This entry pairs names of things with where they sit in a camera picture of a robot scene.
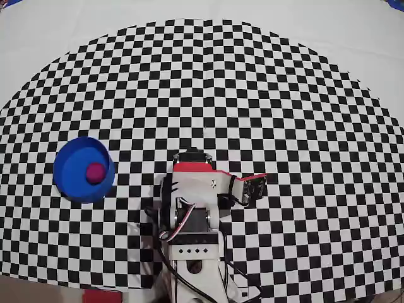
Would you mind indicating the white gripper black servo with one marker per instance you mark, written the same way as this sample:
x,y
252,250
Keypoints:
x,y
191,158

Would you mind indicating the pink faceted ball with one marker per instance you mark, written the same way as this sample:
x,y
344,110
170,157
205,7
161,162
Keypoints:
x,y
95,172

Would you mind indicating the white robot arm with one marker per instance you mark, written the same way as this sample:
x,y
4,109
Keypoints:
x,y
192,186

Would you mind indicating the blue round box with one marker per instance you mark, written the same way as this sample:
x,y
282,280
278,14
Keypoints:
x,y
72,176

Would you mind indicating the red flat box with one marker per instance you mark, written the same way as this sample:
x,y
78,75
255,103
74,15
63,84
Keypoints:
x,y
102,296

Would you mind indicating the black white checkered cloth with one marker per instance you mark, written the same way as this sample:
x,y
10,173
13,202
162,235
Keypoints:
x,y
252,94

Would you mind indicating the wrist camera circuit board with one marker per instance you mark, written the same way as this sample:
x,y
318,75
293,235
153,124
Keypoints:
x,y
254,188

